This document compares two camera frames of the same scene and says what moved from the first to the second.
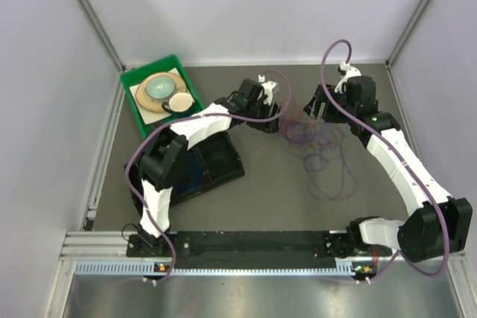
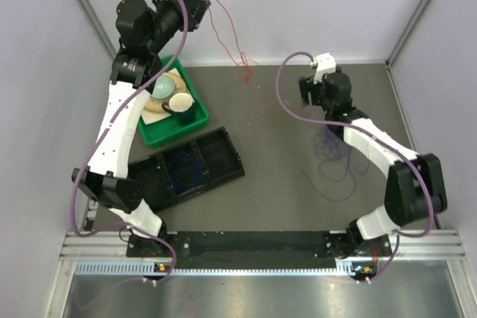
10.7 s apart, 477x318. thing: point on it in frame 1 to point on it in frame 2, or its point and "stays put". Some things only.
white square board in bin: (147, 115) stays put
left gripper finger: (273, 109) to (203, 4)
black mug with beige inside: (179, 103) stays put
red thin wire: (299, 129) to (246, 67)
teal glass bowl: (161, 86) stays put
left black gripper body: (258, 109) to (166, 18)
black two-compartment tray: (208, 164) stays put
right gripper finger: (315, 107) to (307, 85)
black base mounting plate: (231, 246) stays put
